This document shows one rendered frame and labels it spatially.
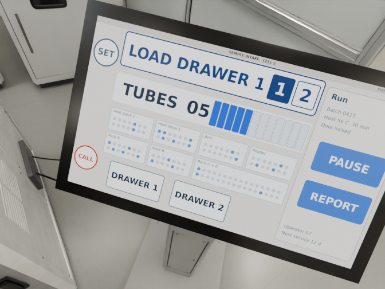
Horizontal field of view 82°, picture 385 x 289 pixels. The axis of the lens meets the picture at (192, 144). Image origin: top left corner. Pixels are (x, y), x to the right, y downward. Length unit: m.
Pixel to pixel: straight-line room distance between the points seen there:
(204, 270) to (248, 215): 0.98
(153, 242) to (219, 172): 1.04
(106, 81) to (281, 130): 0.28
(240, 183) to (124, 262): 1.09
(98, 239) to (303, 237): 1.18
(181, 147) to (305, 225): 0.23
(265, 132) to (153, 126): 0.17
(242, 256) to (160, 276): 0.47
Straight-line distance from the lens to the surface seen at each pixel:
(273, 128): 0.35
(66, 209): 1.55
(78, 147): 0.41
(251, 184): 0.36
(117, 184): 0.39
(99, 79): 0.39
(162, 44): 0.36
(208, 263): 1.35
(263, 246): 0.41
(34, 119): 2.11
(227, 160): 0.35
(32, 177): 1.32
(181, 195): 0.37
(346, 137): 0.39
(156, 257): 1.33
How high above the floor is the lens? 1.33
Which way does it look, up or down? 49 degrees down
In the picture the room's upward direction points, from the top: 11 degrees clockwise
